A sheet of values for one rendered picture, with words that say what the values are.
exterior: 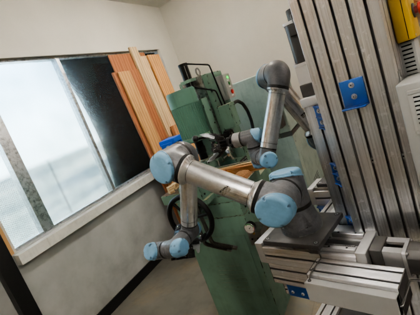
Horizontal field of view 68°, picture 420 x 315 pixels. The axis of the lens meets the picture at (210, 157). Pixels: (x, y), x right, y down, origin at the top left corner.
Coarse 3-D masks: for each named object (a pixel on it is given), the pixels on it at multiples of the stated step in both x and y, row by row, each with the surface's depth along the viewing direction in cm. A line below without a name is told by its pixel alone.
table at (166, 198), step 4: (252, 172) 176; (256, 172) 179; (252, 176) 174; (256, 176) 178; (260, 176) 182; (252, 180) 173; (256, 180) 177; (176, 192) 193; (212, 192) 177; (164, 196) 195; (168, 196) 193; (172, 196) 192; (208, 196) 173; (212, 196) 174; (216, 196) 177; (164, 200) 196; (168, 200) 194; (204, 200) 169; (208, 200) 170; (164, 204) 197
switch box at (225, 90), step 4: (220, 76) 198; (224, 76) 199; (228, 76) 204; (216, 80) 200; (220, 80) 199; (224, 80) 199; (220, 84) 200; (224, 84) 199; (228, 84) 202; (220, 88) 201; (224, 88) 200; (228, 88) 200; (232, 88) 206; (224, 92) 201; (228, 92) 200; (224, 96) 202; (228, 96) 200; (232, 96) 203; (224, 100) 202
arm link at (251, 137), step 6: (240, 132) 154; (246, 132) 151; (252, 132) 149; (258, 132) 147; (240, 138) 152; (246, 138) 150; (252, 138) 149; (258, 138) 148; (246, 144) 152; (252, 144) 150; (258, 144) 150
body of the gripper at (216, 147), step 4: (216, 140) 164; (220, 140) 159; (224, 140) 155; (228, 140) 154; (212, 144) 160; (216, 144) 158; (220, 144) 156; (224, 144) 158; (228, 144) 154; (212, 148) 159; (216, 148) 158; (220, 148) 157; (224, 148) 161
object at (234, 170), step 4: (248, 164) 180; (232, 168) 185; (236, 168) 183; (240, 168) 182; (244, 168) 180; (248, 168) 179; (252, 168) 178; (260, 168) 176; (264, 168) 175; (232, 172) 185; (236, 172) 184
